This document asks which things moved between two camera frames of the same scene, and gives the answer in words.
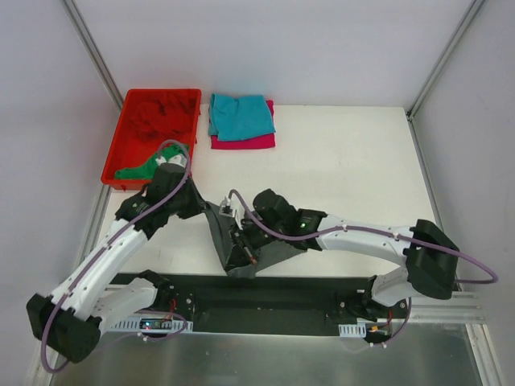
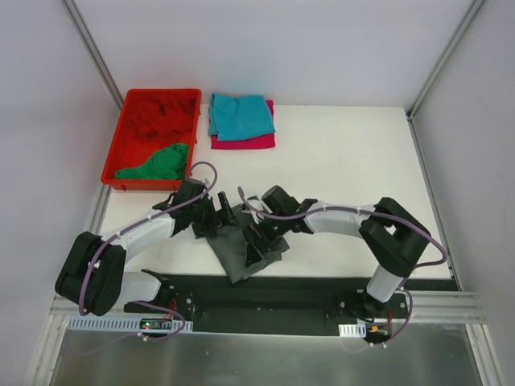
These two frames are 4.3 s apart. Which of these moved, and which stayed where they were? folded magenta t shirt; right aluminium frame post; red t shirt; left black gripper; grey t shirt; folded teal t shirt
Moved: grey t shirt; left black gripper
Stayed: right aluminium frame post; folded magenta t shirt; red t shirt; folded teal t shirt
